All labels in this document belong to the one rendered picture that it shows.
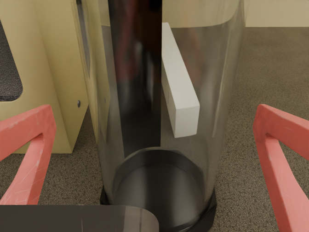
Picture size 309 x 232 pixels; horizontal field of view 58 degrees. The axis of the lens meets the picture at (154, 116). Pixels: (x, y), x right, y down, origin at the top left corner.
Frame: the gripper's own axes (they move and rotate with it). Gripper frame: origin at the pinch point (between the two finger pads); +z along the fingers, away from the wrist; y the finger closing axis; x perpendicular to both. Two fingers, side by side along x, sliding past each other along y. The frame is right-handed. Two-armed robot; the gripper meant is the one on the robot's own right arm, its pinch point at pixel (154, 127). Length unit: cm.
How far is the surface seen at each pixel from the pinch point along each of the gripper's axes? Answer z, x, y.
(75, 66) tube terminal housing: 19.7, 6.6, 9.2
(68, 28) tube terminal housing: 19.8, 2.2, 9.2
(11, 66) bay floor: 19.2, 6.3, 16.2
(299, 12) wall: 56, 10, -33
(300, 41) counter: 44, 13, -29
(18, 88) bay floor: 14.4, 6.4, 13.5
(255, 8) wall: 56, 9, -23
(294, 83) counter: 28.1, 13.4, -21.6
